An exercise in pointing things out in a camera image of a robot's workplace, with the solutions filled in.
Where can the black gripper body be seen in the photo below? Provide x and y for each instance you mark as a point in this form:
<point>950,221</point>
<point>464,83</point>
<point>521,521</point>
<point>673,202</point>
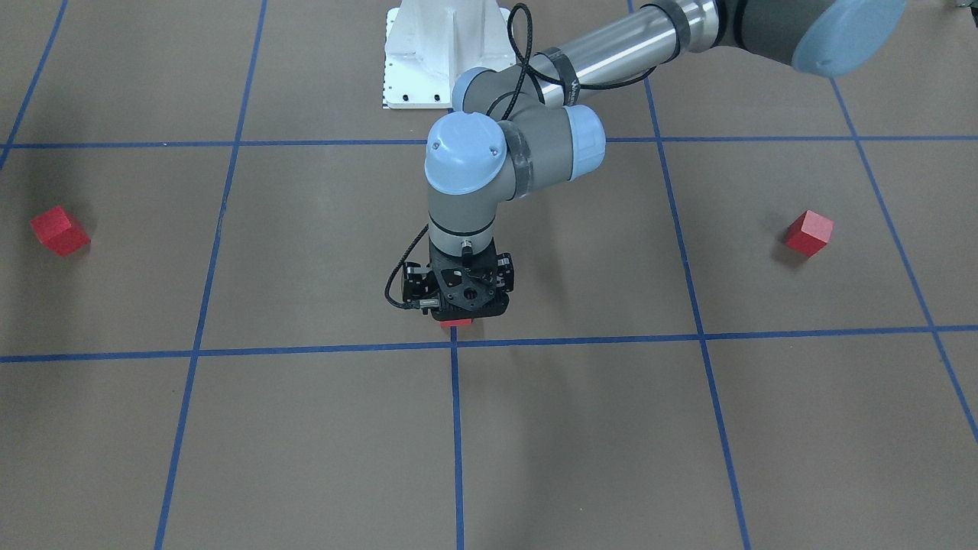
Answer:
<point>415,282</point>

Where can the red block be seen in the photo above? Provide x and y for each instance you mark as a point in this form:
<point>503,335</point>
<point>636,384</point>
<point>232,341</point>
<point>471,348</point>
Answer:
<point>456,323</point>
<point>809,233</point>
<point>60,232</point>

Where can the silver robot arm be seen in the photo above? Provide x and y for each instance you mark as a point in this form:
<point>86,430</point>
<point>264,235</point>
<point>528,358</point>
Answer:
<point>519,130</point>

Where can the white central pedestal column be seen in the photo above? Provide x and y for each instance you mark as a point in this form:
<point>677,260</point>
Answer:
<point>430,44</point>

